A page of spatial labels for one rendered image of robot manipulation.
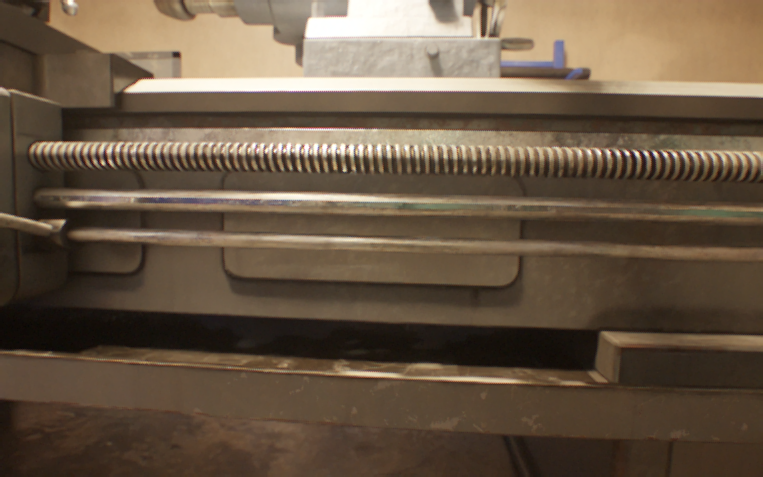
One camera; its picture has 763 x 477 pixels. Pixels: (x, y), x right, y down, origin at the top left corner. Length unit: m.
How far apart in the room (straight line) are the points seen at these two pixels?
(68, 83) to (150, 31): 4.18
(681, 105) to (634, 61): 3.88
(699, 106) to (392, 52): 0.46
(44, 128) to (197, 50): 3.93
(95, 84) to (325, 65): 0.35
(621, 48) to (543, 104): 3.95
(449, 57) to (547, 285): 0.40
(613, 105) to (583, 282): 0.26
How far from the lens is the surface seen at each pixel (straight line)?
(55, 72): 0.80
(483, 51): 0.73
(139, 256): 0.74
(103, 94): 0.74
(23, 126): 0.73
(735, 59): 5.08
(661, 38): 4.76
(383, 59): 0.72
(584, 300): 0.67
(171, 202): 0.60
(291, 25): 0.91
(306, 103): 0.61
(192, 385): 0.53
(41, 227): 0.69
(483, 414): 0.49
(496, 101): 0.61
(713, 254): 0.65
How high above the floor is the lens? 0.65
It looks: 5 degrees down
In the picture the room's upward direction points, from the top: 1 degrees clockwise
